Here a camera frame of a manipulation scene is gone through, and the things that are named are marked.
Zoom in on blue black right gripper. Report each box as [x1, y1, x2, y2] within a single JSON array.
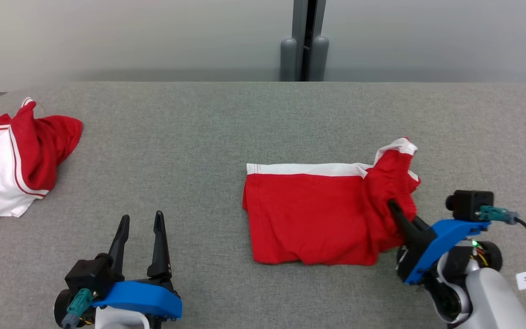
[[388, 200, 503, 286]]

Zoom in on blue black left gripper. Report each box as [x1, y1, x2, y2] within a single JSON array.
[[54, 211, 183, 328]]

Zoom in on red shorts with white stripe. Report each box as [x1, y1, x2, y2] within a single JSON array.
[[242, 137, 421, 266]]

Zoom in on red and white jersey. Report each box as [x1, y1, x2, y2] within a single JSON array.
[[0, 97, 83, 225]]

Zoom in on left camera cable teal plug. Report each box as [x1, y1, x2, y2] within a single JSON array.
[[61, 288, 94, 329]]

